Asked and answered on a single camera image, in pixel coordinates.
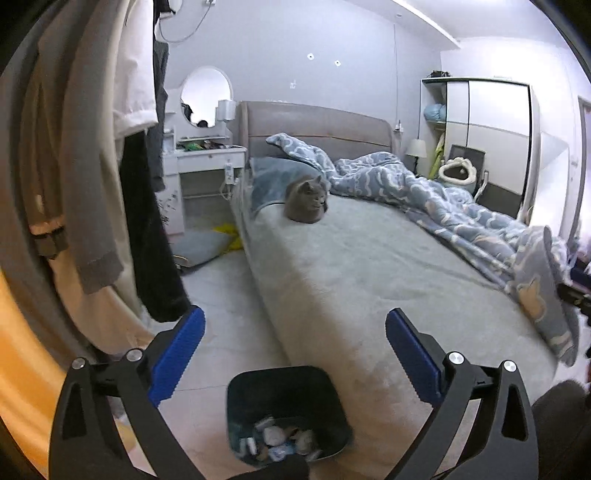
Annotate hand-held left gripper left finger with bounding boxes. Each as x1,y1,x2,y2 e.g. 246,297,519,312
48,305,206,480

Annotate grey cat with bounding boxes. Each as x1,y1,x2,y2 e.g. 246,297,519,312
283,175,329,225

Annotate taupe coat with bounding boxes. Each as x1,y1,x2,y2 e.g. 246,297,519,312
0,0,125,296

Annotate dark green bin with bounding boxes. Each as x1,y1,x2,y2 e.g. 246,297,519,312
226,366,354,466

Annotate white and green cat bed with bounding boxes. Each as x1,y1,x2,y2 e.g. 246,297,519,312
438,157,477,188

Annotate round mirror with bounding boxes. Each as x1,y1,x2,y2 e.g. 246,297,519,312
180,67,233,129

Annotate grey bed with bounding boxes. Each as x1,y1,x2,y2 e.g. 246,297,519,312
231,102,573,467

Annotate blue-grey pillow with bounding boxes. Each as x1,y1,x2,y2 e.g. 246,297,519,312
249,157,319,217

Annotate white and grey wardrobe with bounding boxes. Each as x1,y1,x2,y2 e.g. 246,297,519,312
420,78,542,223

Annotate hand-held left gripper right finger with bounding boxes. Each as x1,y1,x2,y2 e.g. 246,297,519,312
385,308,541,480

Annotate grey knit cardigan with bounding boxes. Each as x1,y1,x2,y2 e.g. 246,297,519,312
152,41,171,192

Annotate white vanity desk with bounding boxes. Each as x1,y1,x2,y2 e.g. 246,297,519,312
161,88,247,236

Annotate white shirt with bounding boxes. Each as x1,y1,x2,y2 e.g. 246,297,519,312
108,0,160,139

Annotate person's dark clothing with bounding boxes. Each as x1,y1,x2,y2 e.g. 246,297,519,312
238,455,310,480

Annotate grey fleece garment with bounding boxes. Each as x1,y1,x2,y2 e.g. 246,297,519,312
531,381,591,480

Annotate black pants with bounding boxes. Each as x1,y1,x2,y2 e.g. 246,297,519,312
119,129,191,323

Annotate white table lamp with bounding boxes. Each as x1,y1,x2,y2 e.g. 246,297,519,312
406,139,428,177

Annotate grey floor cushion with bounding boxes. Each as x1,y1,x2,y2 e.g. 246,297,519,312
173,230,235,269

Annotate yellow bag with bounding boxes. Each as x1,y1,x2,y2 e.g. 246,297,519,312
211,224,242,253

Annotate black pouch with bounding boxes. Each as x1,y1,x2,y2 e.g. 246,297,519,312
556,282,591,319

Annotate blue patterned blanket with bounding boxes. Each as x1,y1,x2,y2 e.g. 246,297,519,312
265,133,580,367

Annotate white wall cable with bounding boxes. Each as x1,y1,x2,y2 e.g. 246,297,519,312
157,0,216,44

